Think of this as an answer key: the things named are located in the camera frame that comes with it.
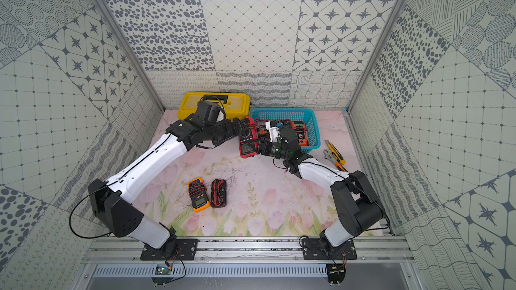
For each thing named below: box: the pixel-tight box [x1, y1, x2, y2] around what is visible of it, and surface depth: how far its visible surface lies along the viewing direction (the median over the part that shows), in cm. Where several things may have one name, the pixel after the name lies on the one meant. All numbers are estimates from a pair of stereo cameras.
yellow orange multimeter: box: [188, 177, 211, 213], surface depth 85 cm
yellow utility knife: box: [324, 139, 347, 166], surface depth 103 cm
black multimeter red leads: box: [210, 178, 227, 209], surface depth 87 cm
